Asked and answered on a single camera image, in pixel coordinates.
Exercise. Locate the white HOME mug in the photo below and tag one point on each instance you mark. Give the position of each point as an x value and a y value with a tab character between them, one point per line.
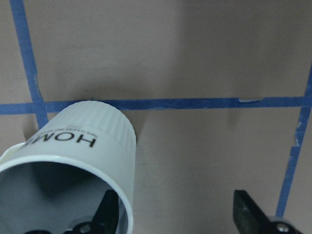
58	177

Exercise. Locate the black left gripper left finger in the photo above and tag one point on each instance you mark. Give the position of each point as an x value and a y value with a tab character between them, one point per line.
105	219

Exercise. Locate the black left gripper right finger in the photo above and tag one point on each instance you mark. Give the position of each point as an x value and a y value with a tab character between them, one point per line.
250	219

